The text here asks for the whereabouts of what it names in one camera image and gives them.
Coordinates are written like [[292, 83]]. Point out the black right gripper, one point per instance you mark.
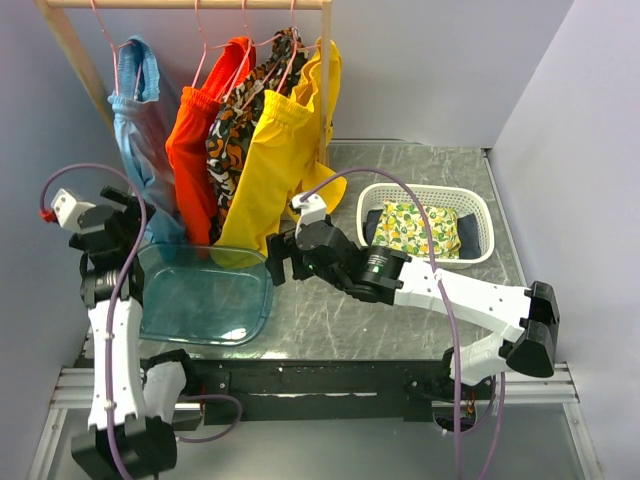
[[281, 246]]

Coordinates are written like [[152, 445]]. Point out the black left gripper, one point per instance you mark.
[[132, 215]]

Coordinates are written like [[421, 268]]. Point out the light blue shorts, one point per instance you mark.
[[145, 104]]

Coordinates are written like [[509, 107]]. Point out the pink wire hanger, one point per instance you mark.
[[115, 52]]

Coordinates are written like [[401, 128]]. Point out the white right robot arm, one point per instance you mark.
[[523, 322]]

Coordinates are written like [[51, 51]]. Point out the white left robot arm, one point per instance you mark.
[[130, 434]]

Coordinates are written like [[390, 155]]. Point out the red-orange shorts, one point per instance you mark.
[[185, 145]]

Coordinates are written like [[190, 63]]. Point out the yellow shorts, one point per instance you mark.
[[283, 158]]

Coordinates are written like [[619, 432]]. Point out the black orange patterned shorts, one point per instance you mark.
[[230, 135]]

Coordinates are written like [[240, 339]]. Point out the pink hanger with yellow shorts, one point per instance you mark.
[[295, 38]]

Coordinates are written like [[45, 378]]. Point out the pink hanger with red shorts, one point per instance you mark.
[[207, 48]]

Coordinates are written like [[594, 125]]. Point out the pink hanger with patterned shorts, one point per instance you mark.
[[252, 87]]

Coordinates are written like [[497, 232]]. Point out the teal transparent plastic bin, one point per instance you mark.
[[204, 295]]

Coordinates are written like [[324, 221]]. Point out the lemon print cloth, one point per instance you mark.
[[401, 227]]

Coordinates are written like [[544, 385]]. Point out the white plastic laundry basket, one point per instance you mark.
[[464, 201]]

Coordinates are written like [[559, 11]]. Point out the wooden clothes rack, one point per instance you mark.
[[53, 12]]

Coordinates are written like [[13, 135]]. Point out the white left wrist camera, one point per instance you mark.
[[66, 209]]

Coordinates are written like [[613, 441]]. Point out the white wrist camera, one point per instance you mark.
[[66, 209], [309, 210]]

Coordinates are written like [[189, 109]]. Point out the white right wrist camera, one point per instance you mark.
[[309, 210]]

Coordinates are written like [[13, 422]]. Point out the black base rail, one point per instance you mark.
[[287, 390]]

